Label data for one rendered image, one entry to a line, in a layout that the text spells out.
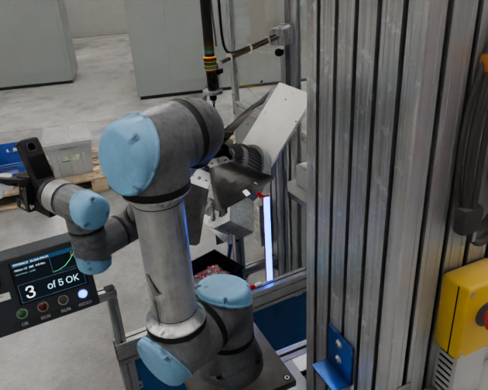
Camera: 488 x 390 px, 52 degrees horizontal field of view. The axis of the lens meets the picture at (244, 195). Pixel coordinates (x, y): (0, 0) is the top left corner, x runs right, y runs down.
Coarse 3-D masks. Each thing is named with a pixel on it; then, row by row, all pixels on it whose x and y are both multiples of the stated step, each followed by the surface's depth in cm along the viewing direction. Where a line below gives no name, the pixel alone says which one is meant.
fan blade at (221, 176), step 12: (216, 168) 180; (228, 168) 180; (240, 168) 180; (216, 180) 175; (228, 180) 173; (240, 180) 172; (252, 180) 171; (264, 180) 169; (216, 192) 171; (228, 192) 169; (240, 192) 168; (252, 192) 166; (216, 204) 167; (228, 204) 166
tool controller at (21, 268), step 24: (48, 240) 132; (0, 264) 120; (24, 264) 123; (48, 264) 125; (72, 264) 128; (0, 288) 121; (48, 288) 126; (72, 288) 129; (96, 288) 132; (0, 312) 122; (48, 312) 127; (72, 312) 130; (0, 336) 122
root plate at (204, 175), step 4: (196, 172) 192; (200, 172) 192; (204, 172) 192; (192, 176) 192; (196, 176) 192; (204, 176) 192; (208, 176) 192; (192, 180) 191; (196, 180) 191; (200, 180) 191; (204, 180) 191; (208, 180) 191; (196, 184) 191; (200, 184) 191; (204, 184) 191; (208, 184) 191
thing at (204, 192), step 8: (192, 184) 190; (192, 192) 190; (200, 192) 190; (184, 200) 189; (192, 200) 189; (200, 200) 189; (192, 208) 188; (200, 208) 188; (192, 216) 188; (200, 216) 188; (192, 224) 187; (200, 224) 186; (192, 232) 186; (200, 232) 185; (192, 240) 185
